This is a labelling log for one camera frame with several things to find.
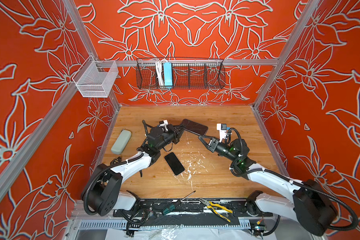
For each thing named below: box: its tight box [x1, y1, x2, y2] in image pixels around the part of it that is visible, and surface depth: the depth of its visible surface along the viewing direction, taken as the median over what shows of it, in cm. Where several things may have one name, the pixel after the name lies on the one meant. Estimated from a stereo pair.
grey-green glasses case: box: [111, 129, 132, 155], surface depth 97 cm
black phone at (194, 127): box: [180, 118, 209, 136], surface depth 78 cm
